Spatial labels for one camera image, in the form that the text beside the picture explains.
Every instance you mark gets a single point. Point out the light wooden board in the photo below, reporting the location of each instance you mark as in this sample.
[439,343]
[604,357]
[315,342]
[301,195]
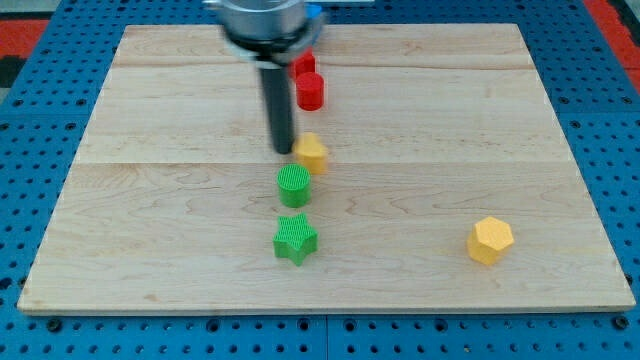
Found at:
[171,205]

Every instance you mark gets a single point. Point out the green cylinder block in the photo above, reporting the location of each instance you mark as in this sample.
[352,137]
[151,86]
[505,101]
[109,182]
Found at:
[294,184]

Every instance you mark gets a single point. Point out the red cylinder block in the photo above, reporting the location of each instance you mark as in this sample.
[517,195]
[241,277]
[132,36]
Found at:
[310,91]

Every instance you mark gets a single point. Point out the green star block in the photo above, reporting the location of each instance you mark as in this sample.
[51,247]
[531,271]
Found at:
[295,238]

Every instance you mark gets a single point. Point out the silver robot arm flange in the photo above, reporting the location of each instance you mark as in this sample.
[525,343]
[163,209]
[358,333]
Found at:
[269,33]

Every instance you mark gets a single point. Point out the red block behind rod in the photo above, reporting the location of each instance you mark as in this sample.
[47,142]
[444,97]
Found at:
[304,63]

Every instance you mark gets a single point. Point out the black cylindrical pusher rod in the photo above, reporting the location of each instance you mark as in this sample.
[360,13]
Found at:
[278,105]

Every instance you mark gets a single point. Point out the yellow hexagon block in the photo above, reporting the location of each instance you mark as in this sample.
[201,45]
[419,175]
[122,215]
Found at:
[490,239]

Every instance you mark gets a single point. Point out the blue block behind arm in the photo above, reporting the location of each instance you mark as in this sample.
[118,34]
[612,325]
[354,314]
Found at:
[313,11]

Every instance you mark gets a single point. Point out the yellow heart block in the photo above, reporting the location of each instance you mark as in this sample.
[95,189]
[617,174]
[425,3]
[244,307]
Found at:
[311,153]

